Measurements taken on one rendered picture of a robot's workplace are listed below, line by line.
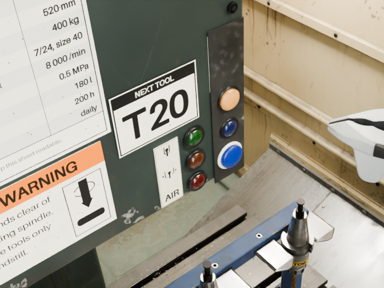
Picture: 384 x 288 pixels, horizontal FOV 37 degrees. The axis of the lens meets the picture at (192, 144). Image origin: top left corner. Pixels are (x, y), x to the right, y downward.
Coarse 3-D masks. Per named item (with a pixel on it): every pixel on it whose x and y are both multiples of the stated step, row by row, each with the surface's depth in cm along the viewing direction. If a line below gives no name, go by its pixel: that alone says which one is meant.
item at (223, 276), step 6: (228, 270) 108; (222, 276) 108; (228, 276) 107; (234, 276) 107; (240, 276) 108; (222, 282) 106; (228, 282) 106; (234, 282) 106; (240, 282) 106; (246, 282) 106
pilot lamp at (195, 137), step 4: (196, 132) 60; (200, 132) 61; (192, 136) 60; (196, 136) 60; (200, 136) 61; (188, 140) 60; (192, 140) 60; (196, 140) 61; (200, 140) 61; (192, 144) 61; (196, 144) 61
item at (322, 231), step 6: (312, 216) 117; (318, 216) 118; (312, 222) 116; (318, 222) 116; (324, 222) 116; (312, 228) 115; (318, 228) 115; (324, 228) 115; (330, 228) 115; (318, 234) 114; (324, 234) 114; (330, 234) 114; (318, 240) 113; (324, 240) 113
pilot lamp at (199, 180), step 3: (201, 174) 65; (195, 177) 64; (198, 177) 64; (201, 177) 65; (204, 177) 65; (195, 180) 64; (198, 180) 64; (201, 180) 65; (204, 180) 65; (192, 183) 64; (195, 183) 65; (198, 183) 65; (201, 183) 65; (192, 186) 65; (195, 186) 65; (198, 186) 65
